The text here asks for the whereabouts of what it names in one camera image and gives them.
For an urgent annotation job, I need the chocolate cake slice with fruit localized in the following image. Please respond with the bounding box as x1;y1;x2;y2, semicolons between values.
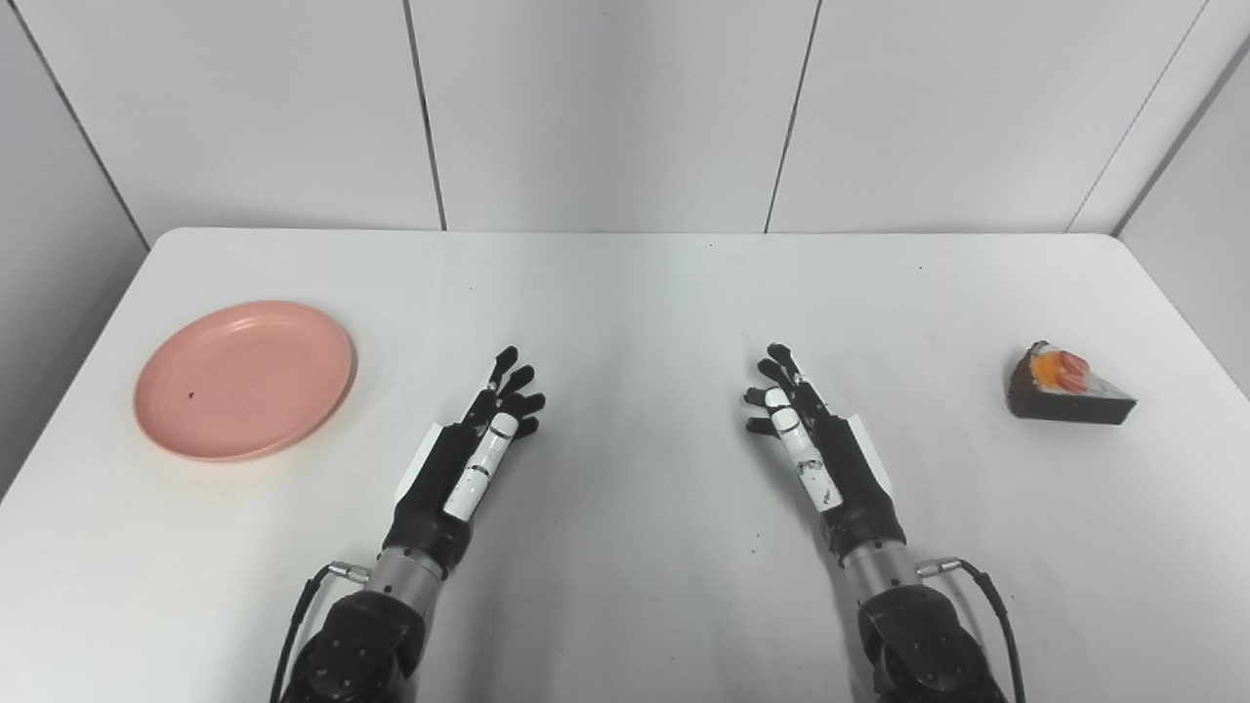
1006;341;1139;427

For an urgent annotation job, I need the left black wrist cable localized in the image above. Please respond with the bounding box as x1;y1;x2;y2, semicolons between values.
271;561;370;703

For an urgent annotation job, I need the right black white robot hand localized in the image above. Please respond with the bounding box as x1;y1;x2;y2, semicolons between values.
742;343;907;567

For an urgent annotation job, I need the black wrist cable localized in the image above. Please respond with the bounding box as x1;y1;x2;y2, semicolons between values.
271;561;370;703
916;557;1026;703

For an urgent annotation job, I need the pink round plate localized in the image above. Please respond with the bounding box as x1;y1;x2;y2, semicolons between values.
133;300;356;463

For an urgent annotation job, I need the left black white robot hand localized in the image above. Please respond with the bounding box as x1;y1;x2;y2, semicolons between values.
384;347;546;579

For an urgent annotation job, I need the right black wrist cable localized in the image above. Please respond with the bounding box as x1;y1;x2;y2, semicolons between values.
916;557;1026;703

